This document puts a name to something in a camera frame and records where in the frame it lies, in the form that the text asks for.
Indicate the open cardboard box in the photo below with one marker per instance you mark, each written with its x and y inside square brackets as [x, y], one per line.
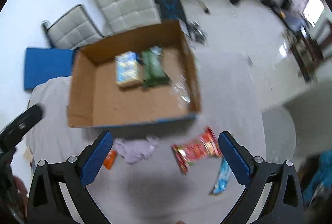
[96, 100]

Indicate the dark wooden chair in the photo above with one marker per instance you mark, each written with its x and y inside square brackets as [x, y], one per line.
[309, 51]

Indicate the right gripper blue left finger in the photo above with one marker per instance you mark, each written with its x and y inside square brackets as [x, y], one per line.
[93, 156]

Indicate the black blue bench pad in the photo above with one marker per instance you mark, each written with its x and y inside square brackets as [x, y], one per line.
[173, 10]

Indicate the light blue long packet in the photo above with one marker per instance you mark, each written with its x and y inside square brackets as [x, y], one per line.
[222, 179]

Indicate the orange snack packet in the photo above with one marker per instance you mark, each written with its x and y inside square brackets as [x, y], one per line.
[110, 159]

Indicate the lilac cloth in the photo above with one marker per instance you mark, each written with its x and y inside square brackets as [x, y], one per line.
[135, 150]

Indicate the blue foam mat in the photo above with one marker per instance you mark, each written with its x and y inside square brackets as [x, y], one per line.
[43, 64]

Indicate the green snack packet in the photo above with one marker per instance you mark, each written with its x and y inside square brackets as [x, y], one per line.
[153, 72]

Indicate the white quilted chair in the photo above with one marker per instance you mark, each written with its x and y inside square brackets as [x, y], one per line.
[125, 15]
[73, 30]

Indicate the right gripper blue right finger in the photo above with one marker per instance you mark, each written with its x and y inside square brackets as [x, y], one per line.
[237, 157]

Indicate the white blue tissue pack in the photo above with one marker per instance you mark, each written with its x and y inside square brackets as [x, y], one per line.
[128, 70]

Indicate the right white quilted chair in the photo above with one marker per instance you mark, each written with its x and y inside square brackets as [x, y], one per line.
[125, 15]

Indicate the red flowered snack packet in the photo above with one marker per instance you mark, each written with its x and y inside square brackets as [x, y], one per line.
[203, 146]

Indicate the left white quilted chair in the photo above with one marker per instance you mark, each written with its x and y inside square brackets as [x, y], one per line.
[73, 30]

